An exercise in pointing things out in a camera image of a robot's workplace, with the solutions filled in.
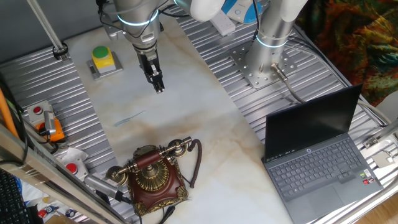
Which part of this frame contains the silver robot mounting plate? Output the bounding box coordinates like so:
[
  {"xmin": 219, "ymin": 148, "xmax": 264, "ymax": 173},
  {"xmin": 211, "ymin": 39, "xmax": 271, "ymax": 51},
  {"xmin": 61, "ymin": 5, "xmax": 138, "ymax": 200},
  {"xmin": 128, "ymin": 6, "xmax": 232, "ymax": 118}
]
[{"xmin": 229, "ymin": 40, "xmax": 298, "ymax": 90}]

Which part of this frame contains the white box red button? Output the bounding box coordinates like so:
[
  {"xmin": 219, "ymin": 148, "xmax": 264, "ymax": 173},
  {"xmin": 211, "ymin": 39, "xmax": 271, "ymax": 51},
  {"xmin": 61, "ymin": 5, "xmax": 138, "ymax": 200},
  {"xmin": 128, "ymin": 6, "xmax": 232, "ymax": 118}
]
[{"xmin": 63, "ymin": 157, "xmax": 90, "ymax": 181}]

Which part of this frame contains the ribbed silver camera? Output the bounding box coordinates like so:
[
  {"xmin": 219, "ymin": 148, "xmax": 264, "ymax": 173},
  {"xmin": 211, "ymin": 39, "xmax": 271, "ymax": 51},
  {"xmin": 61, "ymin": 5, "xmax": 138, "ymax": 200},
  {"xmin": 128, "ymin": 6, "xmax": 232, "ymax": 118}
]
[{"xmin": 84, "ymin": 173, "xmax": 125, "ymax": 202}]

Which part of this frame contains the silver metal bracket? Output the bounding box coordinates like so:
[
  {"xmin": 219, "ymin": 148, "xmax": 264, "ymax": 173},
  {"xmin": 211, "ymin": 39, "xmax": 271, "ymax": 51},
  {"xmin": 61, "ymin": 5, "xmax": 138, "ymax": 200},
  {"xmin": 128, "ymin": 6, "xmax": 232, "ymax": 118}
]
[{"xmin": 363, "ymin": 119, "xmax": 398, "ymax": 149}]

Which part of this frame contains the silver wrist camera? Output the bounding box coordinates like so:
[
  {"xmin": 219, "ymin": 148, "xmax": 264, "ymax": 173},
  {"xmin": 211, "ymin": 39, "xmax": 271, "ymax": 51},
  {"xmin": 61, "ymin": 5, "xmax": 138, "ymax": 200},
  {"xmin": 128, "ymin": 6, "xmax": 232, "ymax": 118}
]
[{"xmin": 101, "ymin": 15, "xmax": 122, "ymax": 41}]

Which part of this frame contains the brown gold phone handset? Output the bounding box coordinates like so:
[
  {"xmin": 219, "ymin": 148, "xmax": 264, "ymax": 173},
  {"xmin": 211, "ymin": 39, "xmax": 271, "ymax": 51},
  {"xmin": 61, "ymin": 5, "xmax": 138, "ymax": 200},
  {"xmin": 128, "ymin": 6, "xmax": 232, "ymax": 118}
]
[{"xmin": 104, "ymin": 136, "xmax": 193, "ymax": 185}]

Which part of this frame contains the grey box red button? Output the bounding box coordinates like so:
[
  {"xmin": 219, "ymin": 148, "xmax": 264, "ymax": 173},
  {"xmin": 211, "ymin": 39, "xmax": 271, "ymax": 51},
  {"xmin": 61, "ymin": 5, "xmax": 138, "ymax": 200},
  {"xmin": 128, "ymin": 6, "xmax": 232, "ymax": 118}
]
[{"xmin": 26, "ymin": 100, "xmax": 54, "ymax": 125}]

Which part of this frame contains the grey cable bundle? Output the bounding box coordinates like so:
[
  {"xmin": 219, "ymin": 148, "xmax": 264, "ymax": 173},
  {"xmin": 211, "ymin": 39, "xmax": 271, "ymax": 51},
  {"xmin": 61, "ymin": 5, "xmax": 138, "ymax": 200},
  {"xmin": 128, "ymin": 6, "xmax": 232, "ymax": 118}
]
[{"xmin": 285, "ymin": 37, "xmax": 396, "ymax": 125}]

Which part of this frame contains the black keyboard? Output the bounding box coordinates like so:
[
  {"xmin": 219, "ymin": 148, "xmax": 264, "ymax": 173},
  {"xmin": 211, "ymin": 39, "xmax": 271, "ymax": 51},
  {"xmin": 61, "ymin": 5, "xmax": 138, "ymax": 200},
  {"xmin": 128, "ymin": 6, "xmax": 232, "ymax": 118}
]
[{"xmin": 0, "ymin": 169, "xmax": 35, "ymax": 224}]

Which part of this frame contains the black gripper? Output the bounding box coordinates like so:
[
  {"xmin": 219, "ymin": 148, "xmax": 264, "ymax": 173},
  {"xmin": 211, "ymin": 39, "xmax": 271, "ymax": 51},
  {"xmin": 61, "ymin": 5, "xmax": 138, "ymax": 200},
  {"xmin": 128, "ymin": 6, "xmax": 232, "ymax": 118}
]
[{"xmin": 136, "ymin": 49, "xmax": 165, "ymax": 94}]

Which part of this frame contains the orange emergency stop box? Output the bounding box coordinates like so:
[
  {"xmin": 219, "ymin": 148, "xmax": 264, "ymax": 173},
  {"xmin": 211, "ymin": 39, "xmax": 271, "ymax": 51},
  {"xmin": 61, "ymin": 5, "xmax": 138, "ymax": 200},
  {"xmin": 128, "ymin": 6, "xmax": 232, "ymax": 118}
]
[{"xmin": 34, "ymin": 117, "xmax": 65, "ymax": 142}]

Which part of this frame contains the black phone line cable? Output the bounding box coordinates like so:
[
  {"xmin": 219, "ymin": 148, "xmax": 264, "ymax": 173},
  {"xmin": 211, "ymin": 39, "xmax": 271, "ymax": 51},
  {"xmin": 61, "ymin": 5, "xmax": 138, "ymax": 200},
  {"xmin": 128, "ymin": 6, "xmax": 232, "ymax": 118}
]
[{"xmin": 158, "ymin": 205, "xmax": 177, "ymax": 224}]

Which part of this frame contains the blue white round device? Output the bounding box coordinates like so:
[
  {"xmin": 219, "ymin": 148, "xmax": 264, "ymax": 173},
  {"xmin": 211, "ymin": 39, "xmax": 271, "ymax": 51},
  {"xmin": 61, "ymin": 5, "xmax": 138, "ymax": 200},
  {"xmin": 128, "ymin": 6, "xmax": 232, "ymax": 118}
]
[{"xmin": 221, "ymin": 0, "xmax": 264, "ymax": 24}]

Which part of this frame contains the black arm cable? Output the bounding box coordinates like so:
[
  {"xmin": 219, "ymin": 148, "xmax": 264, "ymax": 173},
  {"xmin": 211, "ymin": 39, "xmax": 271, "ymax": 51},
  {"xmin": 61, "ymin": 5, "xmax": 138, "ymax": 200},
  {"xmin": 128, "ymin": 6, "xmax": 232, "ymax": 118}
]
[{"xmin": 96, "ymin": 0, "xmax": 187, "ymax": 40}]

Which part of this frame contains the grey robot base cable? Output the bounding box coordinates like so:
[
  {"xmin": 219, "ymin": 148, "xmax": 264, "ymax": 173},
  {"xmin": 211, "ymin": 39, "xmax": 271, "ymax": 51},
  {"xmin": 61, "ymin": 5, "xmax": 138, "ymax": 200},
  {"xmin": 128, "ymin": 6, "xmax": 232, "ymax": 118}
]
[{"xmin": 270, "ymin": 63, "xmax": 307, "ymax": 104}]

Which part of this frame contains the white chair back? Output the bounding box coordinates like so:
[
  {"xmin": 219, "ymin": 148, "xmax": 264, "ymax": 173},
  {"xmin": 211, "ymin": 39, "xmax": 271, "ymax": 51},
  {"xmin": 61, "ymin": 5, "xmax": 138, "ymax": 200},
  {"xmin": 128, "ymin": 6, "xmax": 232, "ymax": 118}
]
[{"xmin": 374, "ymin": 90, "xmax": 398, "ymax": 124}]

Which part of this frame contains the silver metal pole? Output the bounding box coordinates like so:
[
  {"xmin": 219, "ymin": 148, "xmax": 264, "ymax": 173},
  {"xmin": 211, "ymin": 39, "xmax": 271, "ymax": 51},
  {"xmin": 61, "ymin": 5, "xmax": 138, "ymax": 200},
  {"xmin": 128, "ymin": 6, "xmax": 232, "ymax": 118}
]
[{"xmin": 26, "ymin": 0, "xmax": 68, "ymax": 60}]

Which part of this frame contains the white power strip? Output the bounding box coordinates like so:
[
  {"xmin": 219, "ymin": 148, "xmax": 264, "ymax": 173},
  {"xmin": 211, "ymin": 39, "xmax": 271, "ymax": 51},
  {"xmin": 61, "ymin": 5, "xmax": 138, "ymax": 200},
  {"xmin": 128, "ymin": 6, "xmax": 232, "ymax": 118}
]
[{"xmin": 210, "ymin": 9, "xmax": 236, "ymax": 37}]

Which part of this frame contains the orange pole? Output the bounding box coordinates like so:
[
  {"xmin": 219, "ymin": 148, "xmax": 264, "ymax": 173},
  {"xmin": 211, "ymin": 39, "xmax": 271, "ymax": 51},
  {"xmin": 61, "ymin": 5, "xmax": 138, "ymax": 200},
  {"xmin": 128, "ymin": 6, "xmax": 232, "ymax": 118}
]
[{"xmin": 0, "ymin": 88, "xmax": 19, "ymax": 139}]

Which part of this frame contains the colourful patterned cloth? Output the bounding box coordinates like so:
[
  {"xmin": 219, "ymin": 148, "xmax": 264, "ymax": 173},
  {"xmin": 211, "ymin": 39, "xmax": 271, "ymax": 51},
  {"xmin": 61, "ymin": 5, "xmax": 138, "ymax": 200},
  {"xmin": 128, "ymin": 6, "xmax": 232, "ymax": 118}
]
[{"xmin": 295, "ymin": 0, "xmax": 398, "ymax": 106}]

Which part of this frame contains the brown gold rotary phone base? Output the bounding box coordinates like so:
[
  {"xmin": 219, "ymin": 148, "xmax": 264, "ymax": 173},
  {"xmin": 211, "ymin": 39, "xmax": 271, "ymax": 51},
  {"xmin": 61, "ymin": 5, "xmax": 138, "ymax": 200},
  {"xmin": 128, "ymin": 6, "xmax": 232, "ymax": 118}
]
[{"xmin": 126, "ymin": 144, "xmax": 190, "ymax": 217}]

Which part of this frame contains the small square metal plate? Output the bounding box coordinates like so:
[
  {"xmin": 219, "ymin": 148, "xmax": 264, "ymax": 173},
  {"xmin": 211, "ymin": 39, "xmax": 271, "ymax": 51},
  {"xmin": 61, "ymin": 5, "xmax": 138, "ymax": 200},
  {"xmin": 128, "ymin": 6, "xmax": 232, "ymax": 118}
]
[{"xmin": 371, "ymin": 151, "xmax": 396, "ymax": 169}]

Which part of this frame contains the small silver camera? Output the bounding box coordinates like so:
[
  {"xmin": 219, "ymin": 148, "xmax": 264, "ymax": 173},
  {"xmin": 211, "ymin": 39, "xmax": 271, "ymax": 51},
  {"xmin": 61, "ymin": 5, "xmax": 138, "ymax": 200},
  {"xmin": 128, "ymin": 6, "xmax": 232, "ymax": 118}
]
[{"xmin": 43, "ymin": 110, "xmax": 57, "ymax": 136}]

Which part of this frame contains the aluminium frame bar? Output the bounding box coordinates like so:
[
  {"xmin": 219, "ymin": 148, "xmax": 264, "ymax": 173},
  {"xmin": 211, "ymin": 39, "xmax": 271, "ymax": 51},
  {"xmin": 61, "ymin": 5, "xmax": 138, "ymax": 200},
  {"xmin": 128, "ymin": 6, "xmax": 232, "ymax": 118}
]
[{"xmin": 0, "ymin": 124, "xmax": 128, "ymax": 224}]

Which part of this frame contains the black base cable bundle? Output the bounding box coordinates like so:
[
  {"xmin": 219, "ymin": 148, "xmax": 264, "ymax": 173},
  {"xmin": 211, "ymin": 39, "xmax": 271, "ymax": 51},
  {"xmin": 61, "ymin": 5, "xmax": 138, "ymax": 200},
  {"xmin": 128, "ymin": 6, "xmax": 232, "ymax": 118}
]
[{"xmin": 252, "ymin": 0, "xmax": 261, "ymax": 41}]

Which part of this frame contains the dark grey laptop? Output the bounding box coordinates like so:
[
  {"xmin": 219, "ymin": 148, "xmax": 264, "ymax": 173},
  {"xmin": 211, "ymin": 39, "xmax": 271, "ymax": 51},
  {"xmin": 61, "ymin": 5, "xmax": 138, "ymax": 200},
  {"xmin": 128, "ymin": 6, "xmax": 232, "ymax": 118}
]
[{"xmin": 262, "ymin": 83, "xmax": 384, "ymax": 224}]

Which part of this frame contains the black pole clamp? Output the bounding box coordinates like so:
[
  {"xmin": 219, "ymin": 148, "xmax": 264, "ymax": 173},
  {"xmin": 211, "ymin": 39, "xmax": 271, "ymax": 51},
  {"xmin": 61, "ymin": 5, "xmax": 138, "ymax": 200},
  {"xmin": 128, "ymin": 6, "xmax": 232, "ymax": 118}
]
[{"xmin": 52, "ymin": 42, "xmax": 69, "ymax": 62}]

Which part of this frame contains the white crumpled tissue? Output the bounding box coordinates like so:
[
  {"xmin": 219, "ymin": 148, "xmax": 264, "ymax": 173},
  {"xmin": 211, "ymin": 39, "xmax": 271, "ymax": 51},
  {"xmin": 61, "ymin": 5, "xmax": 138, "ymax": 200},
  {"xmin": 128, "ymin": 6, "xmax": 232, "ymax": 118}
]
[{"xmin": 55, "ymin": 147, "xmax": 90, "ymax": 166}]

